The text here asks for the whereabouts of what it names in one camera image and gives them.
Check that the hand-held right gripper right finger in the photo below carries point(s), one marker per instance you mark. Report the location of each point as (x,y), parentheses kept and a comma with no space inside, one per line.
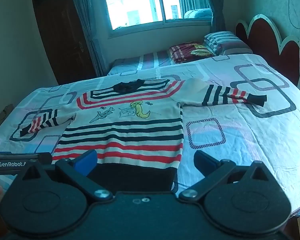
(204,162)

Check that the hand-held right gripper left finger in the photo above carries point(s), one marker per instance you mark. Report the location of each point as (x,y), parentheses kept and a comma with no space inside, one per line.
(86,161)

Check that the striped knit sweater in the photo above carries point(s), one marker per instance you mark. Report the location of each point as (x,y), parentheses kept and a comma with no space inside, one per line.
(120,135)

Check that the bed with square-patterned sheet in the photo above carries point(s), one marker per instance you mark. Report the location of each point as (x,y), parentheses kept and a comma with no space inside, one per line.
(252,135)

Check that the folded red blanket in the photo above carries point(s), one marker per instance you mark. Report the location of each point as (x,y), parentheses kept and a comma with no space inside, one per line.
(187,51)

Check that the bed with striped sheet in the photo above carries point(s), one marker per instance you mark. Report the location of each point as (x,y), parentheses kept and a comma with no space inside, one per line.
(145,61)

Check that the striped pillow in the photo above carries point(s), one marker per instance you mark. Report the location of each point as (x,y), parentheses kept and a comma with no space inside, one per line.
(236,47)
(220,38)

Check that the red scalloped headboard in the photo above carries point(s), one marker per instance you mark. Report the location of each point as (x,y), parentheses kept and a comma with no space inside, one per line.
(265,42)

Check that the dark brown wardrobe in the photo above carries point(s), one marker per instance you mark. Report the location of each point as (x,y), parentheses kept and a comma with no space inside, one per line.
(57,30)

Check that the blue curtain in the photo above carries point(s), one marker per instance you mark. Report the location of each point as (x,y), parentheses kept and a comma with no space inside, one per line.
(217,2)
(83,17)

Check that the blue quilt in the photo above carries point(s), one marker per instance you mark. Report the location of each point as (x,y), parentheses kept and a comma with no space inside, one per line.
(197,13)

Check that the sliding window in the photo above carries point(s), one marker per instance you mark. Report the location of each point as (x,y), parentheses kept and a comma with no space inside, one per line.
(132,2)

